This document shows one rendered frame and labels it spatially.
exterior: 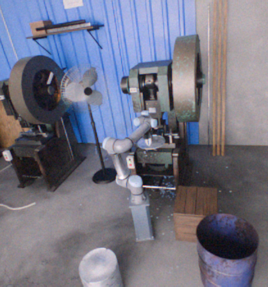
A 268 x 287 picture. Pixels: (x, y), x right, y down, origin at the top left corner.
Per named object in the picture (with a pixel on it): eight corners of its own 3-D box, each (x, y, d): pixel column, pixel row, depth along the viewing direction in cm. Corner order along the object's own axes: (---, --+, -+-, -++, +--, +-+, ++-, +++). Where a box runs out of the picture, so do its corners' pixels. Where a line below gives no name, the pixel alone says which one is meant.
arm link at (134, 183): (138, 196, 216) (136, 183, 210) (126, 191, 225) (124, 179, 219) (146, 188, 224) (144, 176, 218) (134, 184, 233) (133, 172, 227)
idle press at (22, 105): (61, 199, 320) (13, 62, 243) (5, 191, 356) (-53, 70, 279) (109, 144, 445) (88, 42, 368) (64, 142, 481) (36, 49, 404)
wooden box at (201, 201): (217, 245, 223) (218, 216, 208) (175, 240, 235) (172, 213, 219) (217, 214, 257) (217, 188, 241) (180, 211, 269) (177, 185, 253)
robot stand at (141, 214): (154, 239, 239) (149, 204, 220) (135, 241, 240) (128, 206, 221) (152, 225, 256) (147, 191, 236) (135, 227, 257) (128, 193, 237)
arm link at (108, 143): (129, 191, 225) (111, 144, 195) (117, 186, 234) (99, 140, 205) (136, 183, 232) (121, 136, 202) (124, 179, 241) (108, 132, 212)
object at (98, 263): (122, 253, 191) (122, 252, 191) (105, 288, 168) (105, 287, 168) (91, 245, 203) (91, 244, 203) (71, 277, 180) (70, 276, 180)
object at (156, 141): (132, 147, 253) (132, 146, 252) (145, 134, 273) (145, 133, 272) (157, 151, 237) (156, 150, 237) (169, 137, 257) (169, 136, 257)
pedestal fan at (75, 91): (117, 189, 320) (90, 65, 250) (74, 186, 342) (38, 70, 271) (142, 145, 423) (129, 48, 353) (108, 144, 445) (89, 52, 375)
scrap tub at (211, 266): (258, 311, 172) (263, 265, 151) (195, 297, 186) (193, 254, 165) (251, 259, 207) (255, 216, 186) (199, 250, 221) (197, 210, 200)
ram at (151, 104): (159, 127, 260) (157, 100, 247) (146, 127, 265) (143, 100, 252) (163, 120, 274) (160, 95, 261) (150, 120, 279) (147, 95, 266)
